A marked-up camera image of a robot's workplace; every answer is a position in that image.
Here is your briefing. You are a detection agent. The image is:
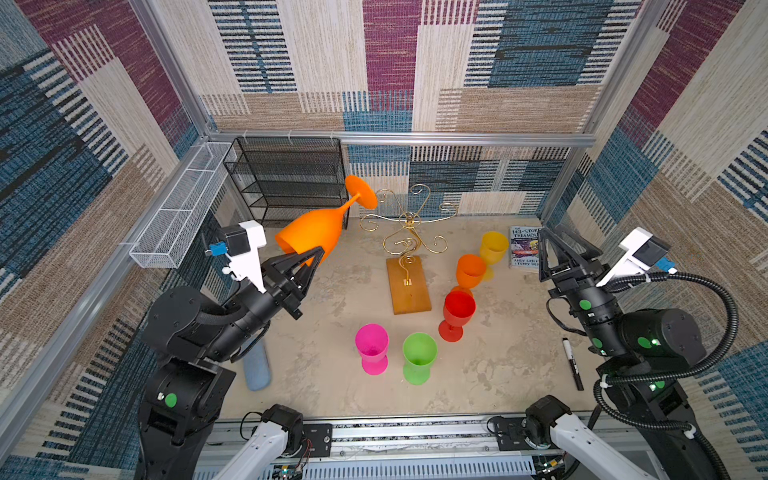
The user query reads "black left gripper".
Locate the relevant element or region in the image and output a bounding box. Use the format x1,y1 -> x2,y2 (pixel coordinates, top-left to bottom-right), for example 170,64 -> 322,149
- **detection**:
201,244 -> 322,365

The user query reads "orange back wine glass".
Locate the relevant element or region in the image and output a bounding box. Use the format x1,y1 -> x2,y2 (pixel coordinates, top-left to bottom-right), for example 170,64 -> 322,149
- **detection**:
275,175 -> 378,256

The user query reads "orange wine glass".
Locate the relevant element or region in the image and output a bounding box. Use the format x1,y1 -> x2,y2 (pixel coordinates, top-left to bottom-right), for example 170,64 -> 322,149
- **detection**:
275,175 -> 378,256
456,254 -> 487,290

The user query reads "yellow plastic wine glass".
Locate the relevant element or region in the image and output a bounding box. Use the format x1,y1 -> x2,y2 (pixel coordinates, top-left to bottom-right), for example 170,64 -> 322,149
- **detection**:
479,231 -> 509,282

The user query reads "orange front wine glass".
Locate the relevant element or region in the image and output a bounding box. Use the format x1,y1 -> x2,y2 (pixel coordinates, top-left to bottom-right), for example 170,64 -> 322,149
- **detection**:
456,254 -> 487,290

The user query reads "pink plastic wine glass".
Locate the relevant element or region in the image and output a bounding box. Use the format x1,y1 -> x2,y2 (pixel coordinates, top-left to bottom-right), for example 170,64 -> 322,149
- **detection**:
355,324 -> 389,376

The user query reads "red plastic wine glass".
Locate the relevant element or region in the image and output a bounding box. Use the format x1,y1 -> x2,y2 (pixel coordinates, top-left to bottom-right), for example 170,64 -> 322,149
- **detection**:
438,291 -> 477,342

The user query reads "green plastic wine glass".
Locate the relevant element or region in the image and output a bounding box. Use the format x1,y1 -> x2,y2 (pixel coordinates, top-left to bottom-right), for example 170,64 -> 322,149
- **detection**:
403,332 -> 438,385

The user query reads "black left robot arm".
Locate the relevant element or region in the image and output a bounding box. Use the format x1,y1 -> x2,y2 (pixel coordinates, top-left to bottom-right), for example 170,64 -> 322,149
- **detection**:
135,247 -> 325,479

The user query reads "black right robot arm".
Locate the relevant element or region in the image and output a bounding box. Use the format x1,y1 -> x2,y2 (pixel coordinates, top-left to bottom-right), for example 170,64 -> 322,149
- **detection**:
537,225 -> 740,479

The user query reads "colourful story book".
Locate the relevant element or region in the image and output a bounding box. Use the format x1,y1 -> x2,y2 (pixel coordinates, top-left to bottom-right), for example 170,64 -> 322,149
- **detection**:
509,226 -> 541,270

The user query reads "blue sponge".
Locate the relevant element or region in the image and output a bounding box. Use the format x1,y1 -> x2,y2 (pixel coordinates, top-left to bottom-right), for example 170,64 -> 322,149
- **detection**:
242,339 -> 272,392

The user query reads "black mesh shelf unit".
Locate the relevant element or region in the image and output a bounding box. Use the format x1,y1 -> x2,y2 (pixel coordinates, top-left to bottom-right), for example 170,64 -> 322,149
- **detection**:
224,137 -> 349,228

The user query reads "black marker pen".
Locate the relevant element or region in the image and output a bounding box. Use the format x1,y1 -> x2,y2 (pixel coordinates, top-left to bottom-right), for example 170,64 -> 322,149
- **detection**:
562,338 -> 584,391

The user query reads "gold wire glass rack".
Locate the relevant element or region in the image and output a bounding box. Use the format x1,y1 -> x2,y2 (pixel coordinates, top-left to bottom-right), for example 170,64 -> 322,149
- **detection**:
358,183 -> 458,315

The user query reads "white wire wall basket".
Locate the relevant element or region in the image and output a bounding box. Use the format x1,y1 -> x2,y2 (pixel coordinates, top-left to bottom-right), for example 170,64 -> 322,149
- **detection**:
129,142 -> 234,269

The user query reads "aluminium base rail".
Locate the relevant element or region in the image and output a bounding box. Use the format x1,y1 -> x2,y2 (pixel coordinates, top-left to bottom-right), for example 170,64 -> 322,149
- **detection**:
220,405 -> 649,479

